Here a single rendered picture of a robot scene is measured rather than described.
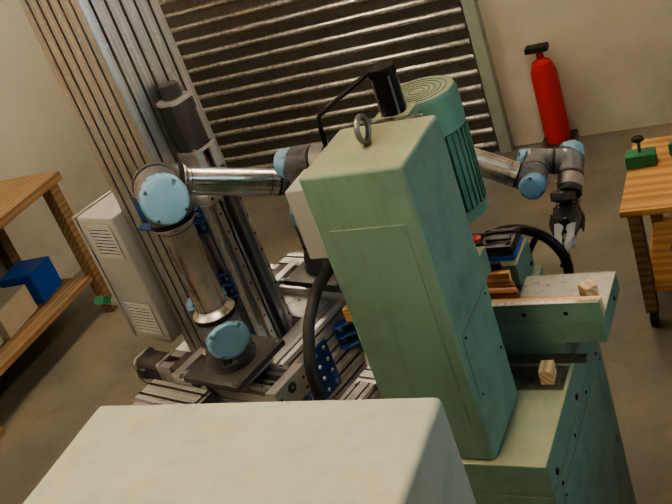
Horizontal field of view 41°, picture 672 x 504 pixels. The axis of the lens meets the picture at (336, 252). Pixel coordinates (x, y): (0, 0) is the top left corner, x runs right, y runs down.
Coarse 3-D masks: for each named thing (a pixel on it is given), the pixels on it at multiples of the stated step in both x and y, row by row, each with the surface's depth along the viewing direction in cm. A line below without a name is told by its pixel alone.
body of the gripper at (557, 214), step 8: (568, 184) 258; (576, 192) 260; (576, 200) 261; (560, 208) 256; (568, 208) 255; (576, 208) 254; (560, 216) 255; (568, 216) 254; (584, 216) 260; (584, 224) 259
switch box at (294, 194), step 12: (288, 192) 178; (300, 192) 176; (300, 204) 178; (300, 216) 180; (312, 216) 178; (300, 228) 181; (312, 228) 180; (312, 240) 182; (312, 252) 184; (324, 252) 182
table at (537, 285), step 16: (608, 272) 222; (528, 288) 227; (544, 288) 225; (560, 288) 222; (576, 288) 220; (608, 288) 216; (608, 304) 212; (608, 320) 210; (512, 336) 218; (528, 336) 216; (544, 336) 214; (560, 336) 212; (576, 336) 211; (592, 336) 209; (608, 336) 209
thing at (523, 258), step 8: (520, 248) 233; (528, 248) 237; (520, 256) 230; (528, 256) 236; (504, 264) 229; (512, 264) 228; (520, 264) 230; (528, 264) 236; (512, 272) 228; (520, 272) 229; (528, 272) 235; (520, 280) 229
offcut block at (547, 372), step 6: (546, 360) 210; (552, 360) 209; (540, 366) 209; (546, 366) 208; (552, 366) 208; (540, 372) 207; (546, 372) 207; (552, 372) 207; (540, 378) 208; (546, 378) 208; (552, 378) 207; (546, 384) 209
